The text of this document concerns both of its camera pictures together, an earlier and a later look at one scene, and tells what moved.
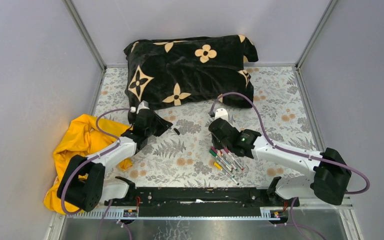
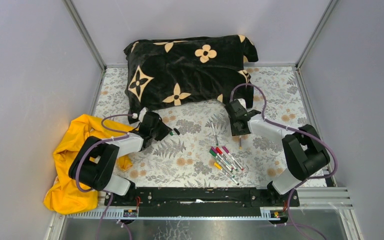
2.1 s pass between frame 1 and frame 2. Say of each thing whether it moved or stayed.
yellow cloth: stayed
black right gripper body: moved
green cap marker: stayed
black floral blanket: stayed
